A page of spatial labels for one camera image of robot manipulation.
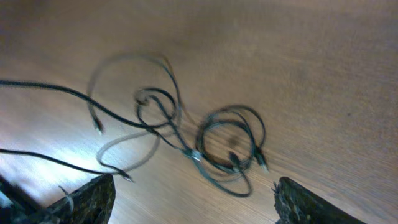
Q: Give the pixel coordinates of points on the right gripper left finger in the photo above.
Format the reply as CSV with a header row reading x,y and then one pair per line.
x,y
92,203

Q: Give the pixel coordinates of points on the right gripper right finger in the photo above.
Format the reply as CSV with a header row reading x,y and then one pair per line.
x,y
296,204

